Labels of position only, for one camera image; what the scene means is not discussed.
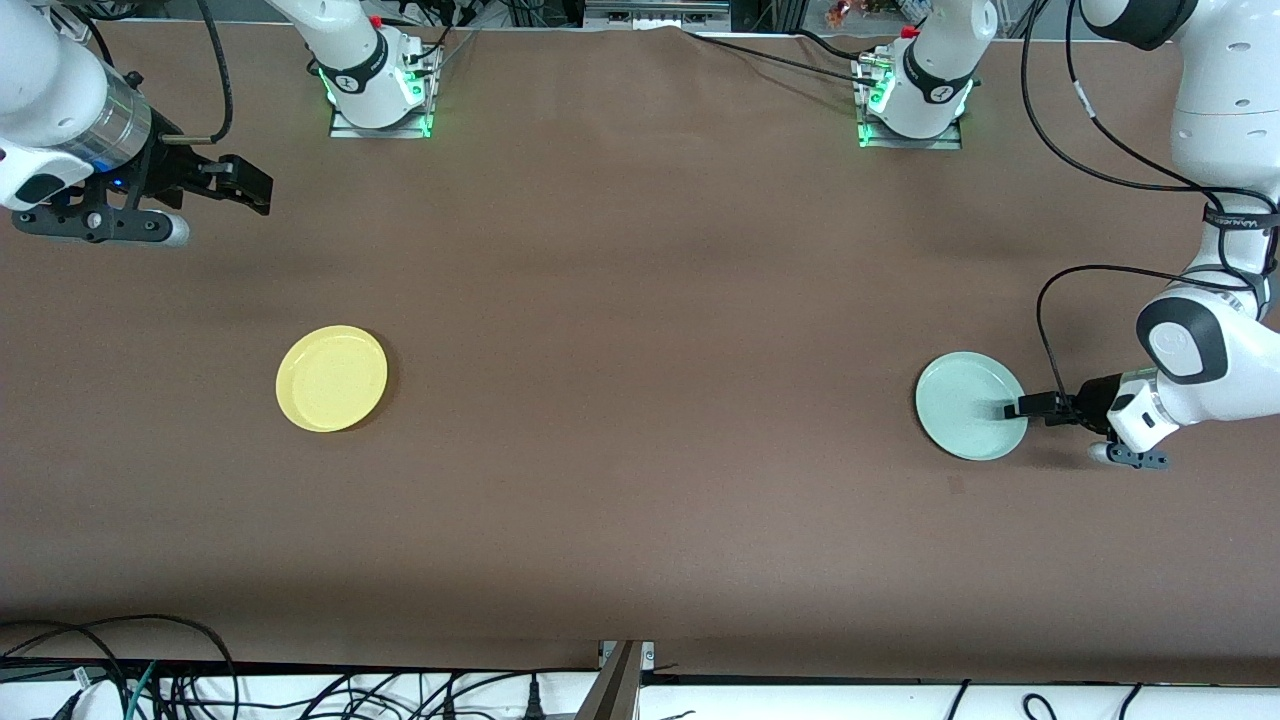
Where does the green cable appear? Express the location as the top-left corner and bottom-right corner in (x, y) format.
(124, 660), (159, 720)

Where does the long black table cable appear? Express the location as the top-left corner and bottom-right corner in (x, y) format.
(685, 30), (881, 89)

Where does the pale green round plate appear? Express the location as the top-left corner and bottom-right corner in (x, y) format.
(915, 351), (1029, 462)

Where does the table cover sheet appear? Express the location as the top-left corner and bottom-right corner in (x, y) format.
(0, 20), (1280, 686)

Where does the white lower bench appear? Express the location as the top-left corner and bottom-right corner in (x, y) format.
(0, 668), (1280, 720)

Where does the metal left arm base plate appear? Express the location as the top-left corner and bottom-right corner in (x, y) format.
(853, 52), (967, 152)

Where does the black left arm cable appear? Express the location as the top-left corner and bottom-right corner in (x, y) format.
(1020, 0), (1280, 401)

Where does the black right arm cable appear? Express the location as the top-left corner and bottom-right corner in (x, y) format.
(195, 0), (237, 147)

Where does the yellow round plate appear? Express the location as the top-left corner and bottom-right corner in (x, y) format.
(275, 324), (389, 434)

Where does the grey metal frame profile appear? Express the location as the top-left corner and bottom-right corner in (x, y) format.
(572, 640), (657, 720)

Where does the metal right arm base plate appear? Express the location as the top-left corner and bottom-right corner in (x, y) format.
(328, 42), (442, 140)

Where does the black arched floor cable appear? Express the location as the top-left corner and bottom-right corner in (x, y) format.
(0, 613), (239, 701)

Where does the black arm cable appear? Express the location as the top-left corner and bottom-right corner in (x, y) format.
(195, 0), (237, 147)
(1020, 0), (1280, 401)

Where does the silver metal frame bar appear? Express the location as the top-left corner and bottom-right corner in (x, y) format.
(583, 0), (733, 31)

